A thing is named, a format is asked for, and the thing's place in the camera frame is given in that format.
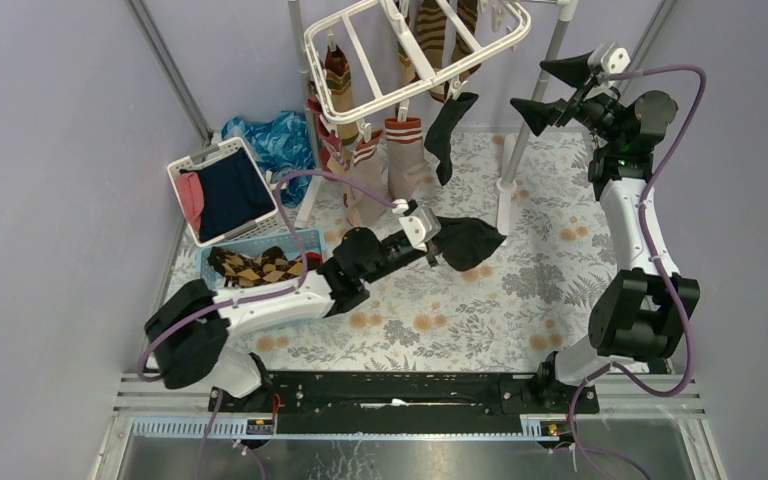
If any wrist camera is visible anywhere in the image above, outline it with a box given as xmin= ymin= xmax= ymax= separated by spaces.
xmin=587 ymin=42 xmax=631 ymax=83
xmin=392 ymin=199 xmax=441 ymax=247

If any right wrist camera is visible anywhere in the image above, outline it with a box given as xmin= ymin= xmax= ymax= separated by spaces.
xmin=587 ymin=42 xmax=631 ymax=83

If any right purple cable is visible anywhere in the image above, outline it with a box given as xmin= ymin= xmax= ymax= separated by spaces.
xmin=566 ymin=63 xmax=709 ymax=480

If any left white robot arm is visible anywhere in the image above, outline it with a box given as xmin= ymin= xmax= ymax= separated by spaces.
xmin=143 ymin=227 xmax=437 ymax=411

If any silver drying rack stand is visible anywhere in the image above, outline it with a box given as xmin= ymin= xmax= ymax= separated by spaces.
xmin=287 ymin=0 xmax=580 ymax=237

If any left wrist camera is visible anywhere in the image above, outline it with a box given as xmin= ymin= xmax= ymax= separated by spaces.
xmin=392 ymin=199 xmax=441 ymax=247

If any blue laundry basket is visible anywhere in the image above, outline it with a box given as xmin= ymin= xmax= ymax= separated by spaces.
xmin=196 ymin=228 xmax=328 ymax=288

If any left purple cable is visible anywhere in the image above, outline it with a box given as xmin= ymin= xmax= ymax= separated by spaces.
xmin=136 ymin=169 xmax=409 ymax=480

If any purple cable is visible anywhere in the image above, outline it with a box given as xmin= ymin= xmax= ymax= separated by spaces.
xmin=136 ymin=169 xmax=409 ymax=480
xmin=566 ymin=63 xmax=709 ymax=480

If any white laundry basket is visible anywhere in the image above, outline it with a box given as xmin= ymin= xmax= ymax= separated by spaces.
xmin=166 ymin=137 xmax=279 ymax=247

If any dark navy cloth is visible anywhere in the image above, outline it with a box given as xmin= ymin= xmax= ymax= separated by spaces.
xmin=182 ymin=150 xmax=275 ymax=242

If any white sock hanger frame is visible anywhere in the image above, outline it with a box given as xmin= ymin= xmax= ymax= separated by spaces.
xmin=302 ymin=0 xmax=532 ymax=125

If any black sock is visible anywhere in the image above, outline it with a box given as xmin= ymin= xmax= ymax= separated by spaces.
xmin=433 ymin=217 xmax=507 ymax=272
xmin=424 ymin=92 xmax=479 ymax=186

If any pink cloth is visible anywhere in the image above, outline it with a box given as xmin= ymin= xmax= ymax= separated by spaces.
xmin=175 ymin=172 xmax=205 ymax=234

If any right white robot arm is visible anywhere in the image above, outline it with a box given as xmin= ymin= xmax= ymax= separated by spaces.
xmin=511 ymin=46 xmax=700 ymax=412

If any red striped sock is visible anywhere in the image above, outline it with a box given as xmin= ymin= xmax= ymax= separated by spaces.
xmin=306 ymin=97 xmax=346 ymax=175
xmin=344 ymin=165 xmax=364 ymax=227

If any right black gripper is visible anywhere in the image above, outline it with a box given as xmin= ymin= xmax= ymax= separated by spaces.
xmin=508 ymin=50 xmax=623 ymax=147

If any brown patterned hanging sock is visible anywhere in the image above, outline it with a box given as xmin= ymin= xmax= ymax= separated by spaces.
xmin=451 ymin=0 xmax=483 ymax=83

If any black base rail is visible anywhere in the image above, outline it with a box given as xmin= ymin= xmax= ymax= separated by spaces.
xmin=209 ymin=368 xmax=600 ymax=435

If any pile of socks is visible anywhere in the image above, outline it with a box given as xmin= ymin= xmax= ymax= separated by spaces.
xmin=207 ymin=246 xmax=305 ymax=288

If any blue patterned cloth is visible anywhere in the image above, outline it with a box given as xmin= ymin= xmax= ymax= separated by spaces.
xmin=221 ymin=111 xmax=315 ymax=185

